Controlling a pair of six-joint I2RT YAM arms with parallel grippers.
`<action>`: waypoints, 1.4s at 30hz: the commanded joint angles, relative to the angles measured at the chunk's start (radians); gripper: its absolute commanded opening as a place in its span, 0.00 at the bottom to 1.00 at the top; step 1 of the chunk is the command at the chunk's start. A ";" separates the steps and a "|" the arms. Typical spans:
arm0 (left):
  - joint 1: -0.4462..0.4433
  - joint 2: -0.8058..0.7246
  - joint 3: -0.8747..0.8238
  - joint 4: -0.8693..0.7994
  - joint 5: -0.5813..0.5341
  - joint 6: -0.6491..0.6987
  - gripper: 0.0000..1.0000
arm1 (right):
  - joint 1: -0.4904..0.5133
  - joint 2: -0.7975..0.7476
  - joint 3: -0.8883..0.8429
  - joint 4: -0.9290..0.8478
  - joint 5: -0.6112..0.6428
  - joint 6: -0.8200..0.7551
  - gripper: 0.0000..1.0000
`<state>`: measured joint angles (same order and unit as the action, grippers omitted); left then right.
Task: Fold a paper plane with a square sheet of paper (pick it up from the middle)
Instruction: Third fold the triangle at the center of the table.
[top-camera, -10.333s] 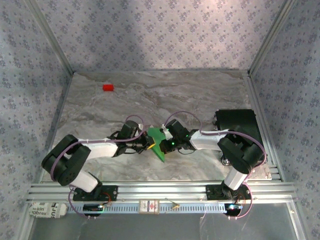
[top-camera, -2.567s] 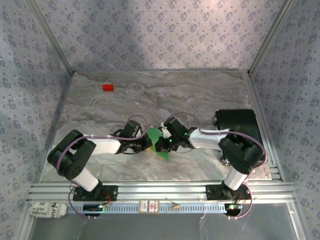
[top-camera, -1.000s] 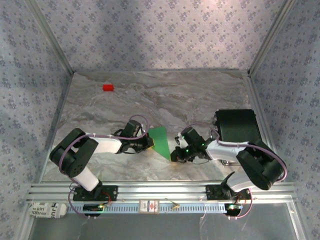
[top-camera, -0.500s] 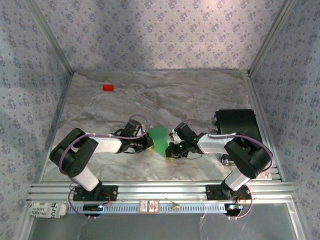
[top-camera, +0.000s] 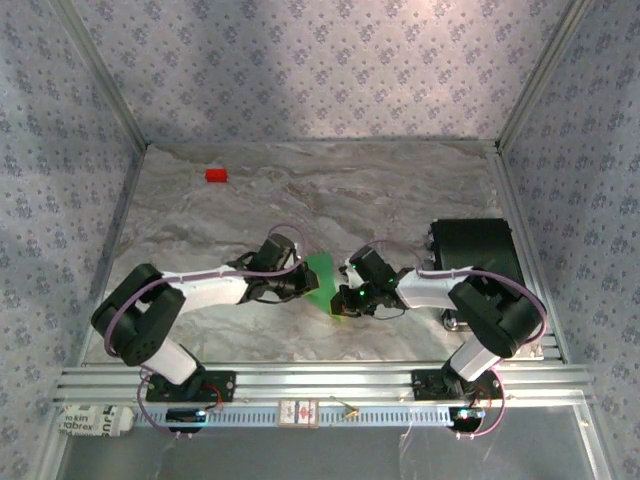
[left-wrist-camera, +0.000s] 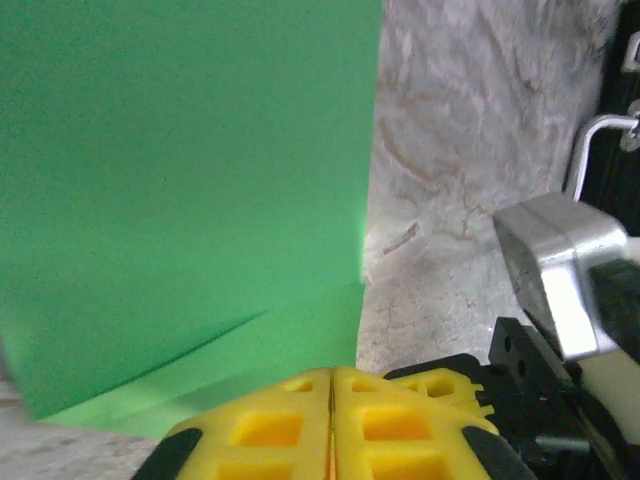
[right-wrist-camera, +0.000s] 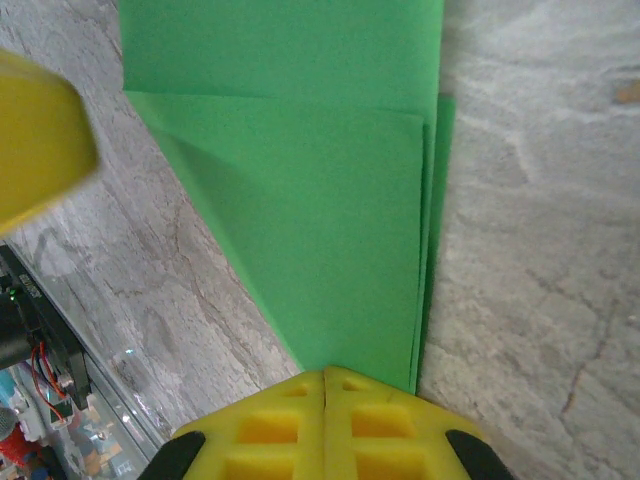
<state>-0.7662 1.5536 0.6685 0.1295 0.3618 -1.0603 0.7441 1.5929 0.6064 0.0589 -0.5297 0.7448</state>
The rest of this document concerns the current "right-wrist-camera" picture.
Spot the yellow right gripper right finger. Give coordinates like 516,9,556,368
325,364,516,480

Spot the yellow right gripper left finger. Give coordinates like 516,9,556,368
149,367,328,480

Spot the green paper sheet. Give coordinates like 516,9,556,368
118,0,457,396

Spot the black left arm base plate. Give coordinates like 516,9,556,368
0,244,92,410

